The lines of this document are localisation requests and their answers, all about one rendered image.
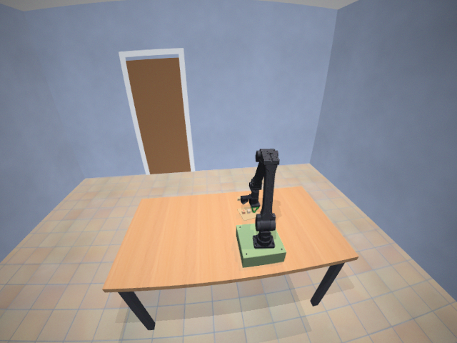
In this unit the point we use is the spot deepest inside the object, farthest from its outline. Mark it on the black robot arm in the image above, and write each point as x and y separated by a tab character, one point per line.
268	162

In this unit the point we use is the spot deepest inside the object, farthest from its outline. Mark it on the beige flat mat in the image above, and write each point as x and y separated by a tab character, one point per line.
247	216

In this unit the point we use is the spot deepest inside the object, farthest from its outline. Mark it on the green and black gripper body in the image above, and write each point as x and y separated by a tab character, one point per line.
255	205

